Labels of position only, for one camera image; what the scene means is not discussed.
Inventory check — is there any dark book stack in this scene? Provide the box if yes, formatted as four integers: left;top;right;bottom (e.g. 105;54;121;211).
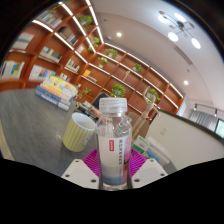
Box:
75;100;103;124

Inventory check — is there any orange wooden shelf unit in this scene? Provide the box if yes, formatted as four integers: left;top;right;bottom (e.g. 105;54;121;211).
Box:
0;0;185;118

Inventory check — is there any black track light rail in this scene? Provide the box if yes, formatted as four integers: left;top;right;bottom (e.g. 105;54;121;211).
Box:
193;103;224;118

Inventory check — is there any tan chair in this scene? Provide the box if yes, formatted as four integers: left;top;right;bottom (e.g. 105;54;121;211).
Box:
127;111;148;139

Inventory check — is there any clear plastic water bottle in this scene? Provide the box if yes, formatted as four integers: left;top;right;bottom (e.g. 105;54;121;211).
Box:
94;97;133;192

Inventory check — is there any dark blue chair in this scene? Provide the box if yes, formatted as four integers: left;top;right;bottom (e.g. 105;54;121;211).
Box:
91;92;111;109

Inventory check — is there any white partition with dark top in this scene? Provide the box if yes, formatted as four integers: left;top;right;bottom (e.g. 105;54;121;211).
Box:
145;109;224;171

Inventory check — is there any grey curtain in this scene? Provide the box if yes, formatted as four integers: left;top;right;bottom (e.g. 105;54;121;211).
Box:
189;109;218;133

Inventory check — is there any branched globe ceiling lamp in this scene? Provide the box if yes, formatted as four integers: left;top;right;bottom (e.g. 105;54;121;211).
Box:
157;9;203;50

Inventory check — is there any wooden artist mannequin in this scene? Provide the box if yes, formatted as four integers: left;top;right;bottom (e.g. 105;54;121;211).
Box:
132;85;161;141

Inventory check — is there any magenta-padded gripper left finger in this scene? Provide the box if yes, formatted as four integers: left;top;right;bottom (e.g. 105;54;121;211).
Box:
61;148;101;190

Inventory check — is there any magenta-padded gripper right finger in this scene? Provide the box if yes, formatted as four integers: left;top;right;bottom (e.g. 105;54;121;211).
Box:
127;148;169;190

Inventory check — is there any window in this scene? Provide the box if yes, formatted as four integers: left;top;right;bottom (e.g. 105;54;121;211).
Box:
214;118;224;139

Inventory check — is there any colourful book stack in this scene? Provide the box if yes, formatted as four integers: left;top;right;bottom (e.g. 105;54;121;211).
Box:
34;75;79;112

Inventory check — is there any small green white box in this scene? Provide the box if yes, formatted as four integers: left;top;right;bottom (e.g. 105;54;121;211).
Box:
131;134;151;155

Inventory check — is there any yellow striped white cup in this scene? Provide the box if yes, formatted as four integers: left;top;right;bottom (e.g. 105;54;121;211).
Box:
62;112;98;153

